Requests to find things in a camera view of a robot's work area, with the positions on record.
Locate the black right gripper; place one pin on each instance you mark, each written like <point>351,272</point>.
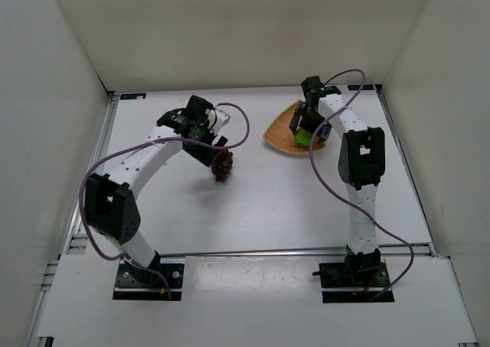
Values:
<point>310,122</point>

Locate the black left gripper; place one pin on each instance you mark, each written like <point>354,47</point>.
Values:
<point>204,152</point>

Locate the red fake grape bunch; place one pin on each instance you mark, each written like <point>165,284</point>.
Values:
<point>222,165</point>

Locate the green fake apple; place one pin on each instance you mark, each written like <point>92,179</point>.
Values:
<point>302,137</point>

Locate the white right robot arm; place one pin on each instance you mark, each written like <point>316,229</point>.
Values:
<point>361,163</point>

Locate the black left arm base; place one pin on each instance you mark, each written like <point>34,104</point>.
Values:
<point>134,284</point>

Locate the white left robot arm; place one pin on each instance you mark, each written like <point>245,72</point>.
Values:
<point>110,199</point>

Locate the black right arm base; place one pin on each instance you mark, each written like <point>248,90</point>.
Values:
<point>359,278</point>

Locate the woven triangular fruit basket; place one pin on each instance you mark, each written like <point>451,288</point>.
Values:
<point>280,137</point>

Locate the blue right corner label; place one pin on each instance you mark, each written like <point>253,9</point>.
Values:
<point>355,87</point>

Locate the blue corner label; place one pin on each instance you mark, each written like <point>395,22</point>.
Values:
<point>355,87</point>
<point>132,96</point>

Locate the blue left corner label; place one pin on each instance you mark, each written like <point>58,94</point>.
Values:
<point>132,96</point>

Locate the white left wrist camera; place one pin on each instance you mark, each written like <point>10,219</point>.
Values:
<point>217,119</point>

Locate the aluminium left side rail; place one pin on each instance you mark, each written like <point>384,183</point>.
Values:
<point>73,237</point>

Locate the aluminium front rail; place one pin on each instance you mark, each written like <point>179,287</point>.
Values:
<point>386,250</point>

